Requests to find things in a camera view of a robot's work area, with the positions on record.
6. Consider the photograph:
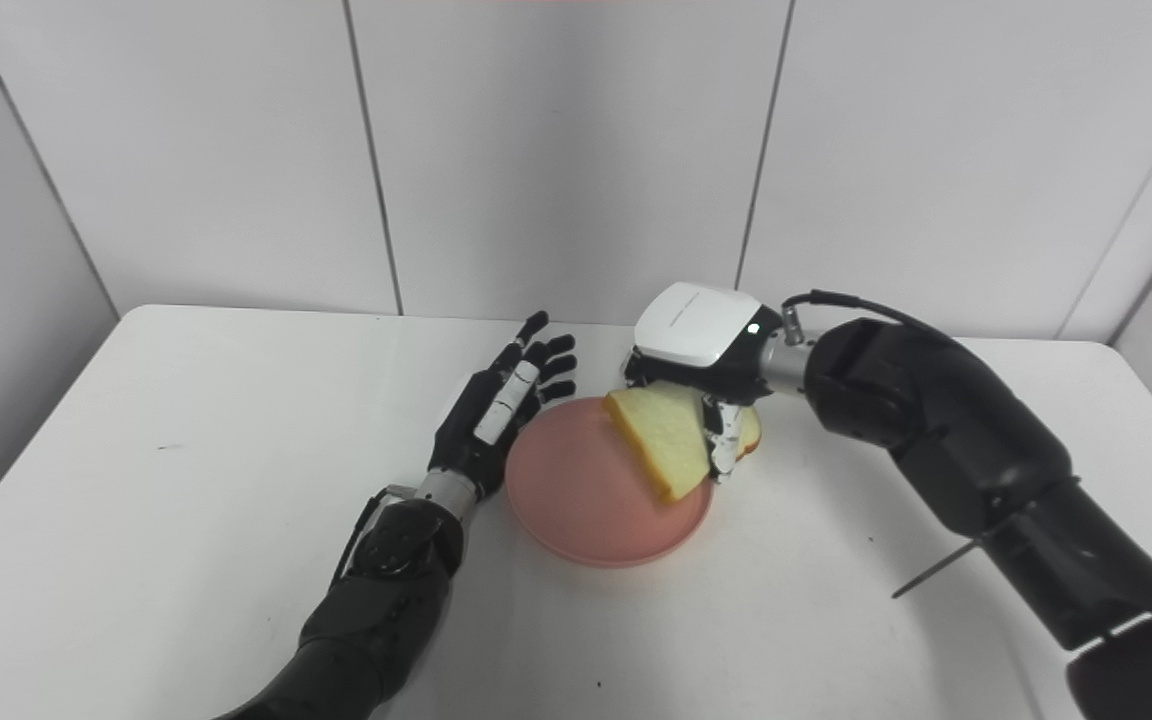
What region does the slice of white bread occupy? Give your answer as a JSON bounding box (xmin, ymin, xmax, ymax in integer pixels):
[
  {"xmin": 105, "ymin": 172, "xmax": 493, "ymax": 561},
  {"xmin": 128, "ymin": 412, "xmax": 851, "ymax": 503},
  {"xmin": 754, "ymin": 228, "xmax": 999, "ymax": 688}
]
[{"xmin": 604, "ymin": 380, "xmax": 763, "ymax": 504}]

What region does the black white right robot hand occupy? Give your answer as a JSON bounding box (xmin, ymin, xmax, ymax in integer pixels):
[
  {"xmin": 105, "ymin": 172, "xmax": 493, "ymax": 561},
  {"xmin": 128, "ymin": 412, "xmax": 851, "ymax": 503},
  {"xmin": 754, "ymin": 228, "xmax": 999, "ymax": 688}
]
[{"xmin": 622, "ymin": 282, "xmax": 787, "ymax": 484}]

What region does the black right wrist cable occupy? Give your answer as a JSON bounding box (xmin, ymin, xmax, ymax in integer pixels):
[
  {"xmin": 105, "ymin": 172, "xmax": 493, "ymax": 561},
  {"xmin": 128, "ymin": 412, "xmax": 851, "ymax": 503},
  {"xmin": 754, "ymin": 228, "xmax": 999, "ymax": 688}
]
[{"xmin": 782, "ymin": 290, "xmax": 949, "ymax": 347}]

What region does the pink round plate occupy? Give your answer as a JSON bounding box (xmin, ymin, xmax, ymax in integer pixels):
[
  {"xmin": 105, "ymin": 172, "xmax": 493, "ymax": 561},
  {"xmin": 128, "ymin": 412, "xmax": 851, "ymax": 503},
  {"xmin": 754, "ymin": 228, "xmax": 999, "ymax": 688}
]
[{"xmin": 505, "ymin": 396, "xmax": 715, "ymax": 569}]

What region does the black cable tie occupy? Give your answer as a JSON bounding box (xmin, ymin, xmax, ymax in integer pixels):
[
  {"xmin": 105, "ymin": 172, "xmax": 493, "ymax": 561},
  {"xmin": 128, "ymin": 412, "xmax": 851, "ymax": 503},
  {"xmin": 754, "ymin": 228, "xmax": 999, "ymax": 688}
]
[{"xmin": 891, "ymin": 540, "xmax": 983, "ymax": 599}]

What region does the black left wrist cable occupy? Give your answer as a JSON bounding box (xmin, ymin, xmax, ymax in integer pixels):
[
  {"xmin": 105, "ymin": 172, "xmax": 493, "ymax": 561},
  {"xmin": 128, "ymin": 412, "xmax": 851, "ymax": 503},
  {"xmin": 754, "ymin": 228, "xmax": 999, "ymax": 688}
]
[{"xmin": 333, "ymin": 486, "xmax": 417, "ymax": 587}]

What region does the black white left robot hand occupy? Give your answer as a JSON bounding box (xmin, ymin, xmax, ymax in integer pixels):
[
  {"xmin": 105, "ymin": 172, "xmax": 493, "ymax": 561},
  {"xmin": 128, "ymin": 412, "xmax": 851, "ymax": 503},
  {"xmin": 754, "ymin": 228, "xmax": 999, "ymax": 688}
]
[{"xmin": 428, "ymin": 310, "xmax": 578, "ymax": 501}]

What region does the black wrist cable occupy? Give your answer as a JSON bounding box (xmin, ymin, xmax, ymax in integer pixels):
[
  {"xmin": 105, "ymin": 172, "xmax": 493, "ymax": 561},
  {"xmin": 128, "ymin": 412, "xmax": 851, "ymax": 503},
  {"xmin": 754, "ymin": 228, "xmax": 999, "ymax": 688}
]
[
  {"xmin": 782, "ymin": 290, "xmax": 949, "ymax": 347},
  {"xmin": 333, "ymin": 486, "xmax": 417, "ymax": 587}
]

